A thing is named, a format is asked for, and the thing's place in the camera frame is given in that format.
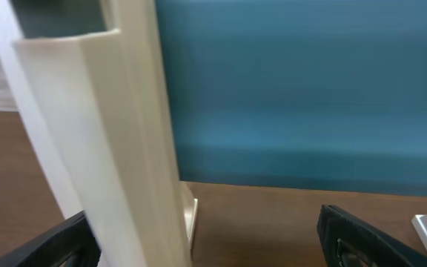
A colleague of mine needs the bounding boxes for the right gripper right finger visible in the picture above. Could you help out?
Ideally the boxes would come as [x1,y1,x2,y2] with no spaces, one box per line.
[317,204,427,267]

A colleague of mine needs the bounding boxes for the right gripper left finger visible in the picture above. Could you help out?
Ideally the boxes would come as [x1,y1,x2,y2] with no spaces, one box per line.
[0,210,102,267]

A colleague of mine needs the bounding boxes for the white pipette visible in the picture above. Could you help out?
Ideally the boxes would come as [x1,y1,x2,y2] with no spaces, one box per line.
[13,0,194,267]

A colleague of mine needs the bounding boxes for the white and blue stand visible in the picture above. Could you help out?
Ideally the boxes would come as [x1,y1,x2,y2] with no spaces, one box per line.
[0,0,427,267]

